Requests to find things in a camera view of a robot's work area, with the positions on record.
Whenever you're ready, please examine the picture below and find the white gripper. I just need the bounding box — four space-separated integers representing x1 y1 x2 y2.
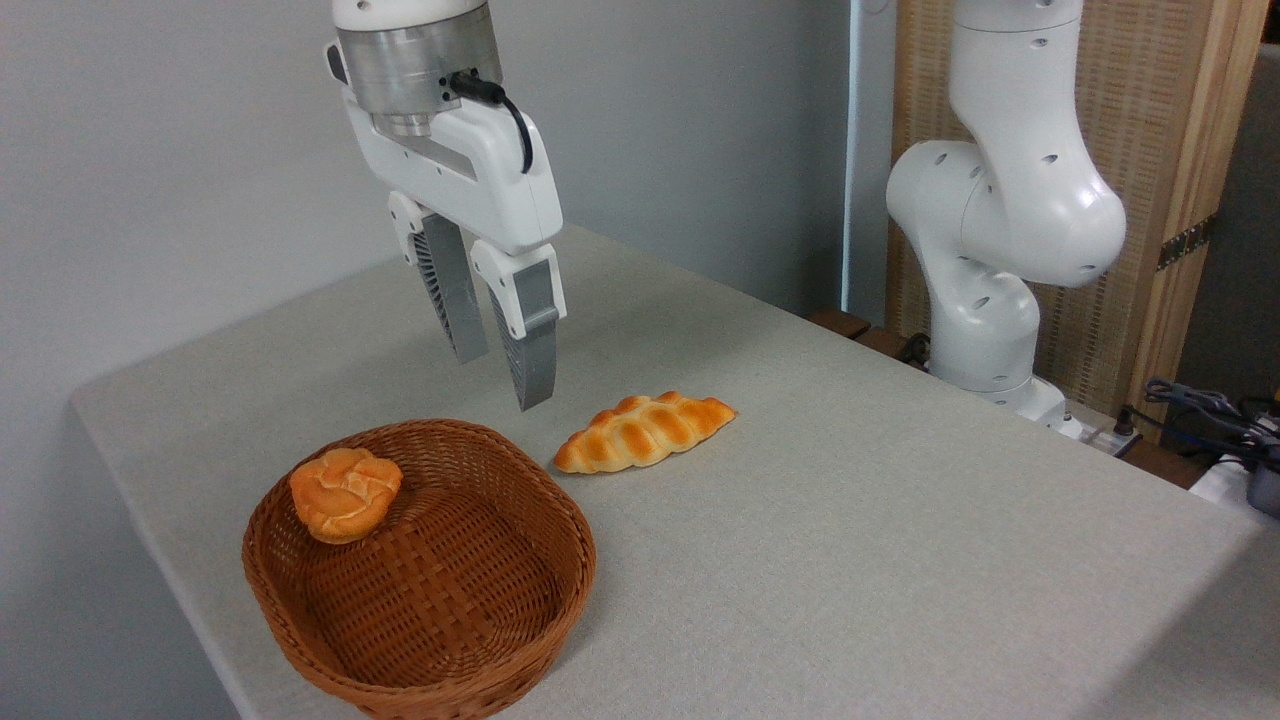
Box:
325 40 567 412

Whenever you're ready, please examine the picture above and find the long braided bread loaf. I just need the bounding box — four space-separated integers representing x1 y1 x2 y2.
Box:
553 391 739 475

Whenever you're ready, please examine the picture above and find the round orange bread roll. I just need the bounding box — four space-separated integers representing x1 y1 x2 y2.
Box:
289 447 404 545

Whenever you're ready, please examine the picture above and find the brown wicker basket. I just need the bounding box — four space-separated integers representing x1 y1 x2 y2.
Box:
242 418 598 719

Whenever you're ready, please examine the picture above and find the dark metal hinge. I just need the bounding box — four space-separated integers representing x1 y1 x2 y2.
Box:
1157 213 1219 271

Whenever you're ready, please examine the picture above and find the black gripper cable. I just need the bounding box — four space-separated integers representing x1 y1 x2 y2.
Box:
449 70 536 175

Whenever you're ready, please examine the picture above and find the white vertical post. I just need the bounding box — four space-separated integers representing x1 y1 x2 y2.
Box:
843 0 899 326

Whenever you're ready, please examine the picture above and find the bundle of dark cables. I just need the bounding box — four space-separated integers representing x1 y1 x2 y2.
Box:
1143 377 1280 463

